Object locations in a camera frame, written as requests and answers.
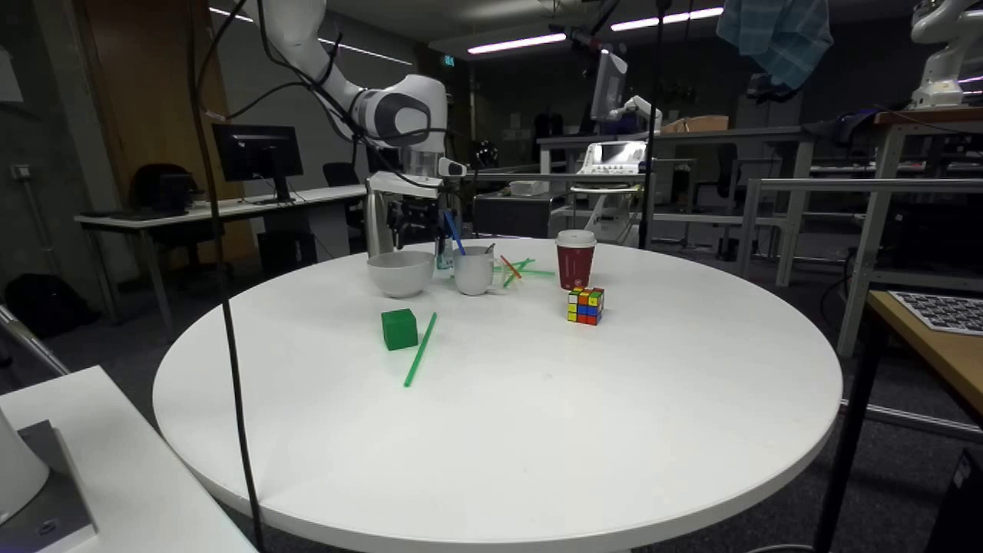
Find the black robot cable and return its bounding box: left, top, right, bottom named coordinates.
left=186, top=0, right=272, bottom=553

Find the black computer monitor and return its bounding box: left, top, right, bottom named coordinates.
left=209, top=121, right=306, bottom=205

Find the long green straw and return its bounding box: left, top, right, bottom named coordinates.
left=401, top=310, right=442, bottom=391

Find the white rail frame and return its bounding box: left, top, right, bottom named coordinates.
left=733, top=172, right=983, bottom=301

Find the wooden side table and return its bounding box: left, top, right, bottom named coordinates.
left=812, top=289, right=983, bottom=553

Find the white mug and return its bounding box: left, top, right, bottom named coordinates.
left=452, top=244, right=500, bottom=299

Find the white robot platform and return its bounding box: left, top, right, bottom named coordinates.
left=0, top=362, right=259, bottom=553

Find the rubik's cube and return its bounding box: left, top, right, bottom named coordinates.
left=564, top=282, right=608, bottom=330

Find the grey mounting plate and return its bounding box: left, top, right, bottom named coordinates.
left=0, top=417, right=103, bottom=553

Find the white office desk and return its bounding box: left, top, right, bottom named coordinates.
left=73, top=179, right=436, bottom=333

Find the black backpack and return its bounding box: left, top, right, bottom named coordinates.
left=4, top=271, right=92, bottom=337

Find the checkerboard calibration sheet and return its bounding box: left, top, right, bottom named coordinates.
left=889, top=289, right=983, bottom=341

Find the stainless steel bottle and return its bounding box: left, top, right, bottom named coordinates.
left=363, top=191, right=401, bottom=261

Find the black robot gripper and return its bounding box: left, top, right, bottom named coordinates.
left=390, top=152, right=452, bottom=259

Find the black camera tripod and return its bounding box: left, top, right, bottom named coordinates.
left=432, top=176, right=470, bottom=249

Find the blue checked cloth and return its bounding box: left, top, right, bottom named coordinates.
left=713, top=0, right=835, bottom=96

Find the black office chair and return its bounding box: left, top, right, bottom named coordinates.
left=319, top=161, right=366, bottom=191
left=125, top=161, right=227, bottom=273

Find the white bowl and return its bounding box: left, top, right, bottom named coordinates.
left=366, top=245, right=436, bottom=301

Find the red cup with white lid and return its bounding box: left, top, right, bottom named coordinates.
left=554, top=227, right=600, bottom=291

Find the grey metal frame table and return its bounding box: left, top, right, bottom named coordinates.
left=535, top=126, right=819, bottom=291

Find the green cube block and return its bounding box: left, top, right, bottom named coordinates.
left=378, top=308, right=422, bottom=354

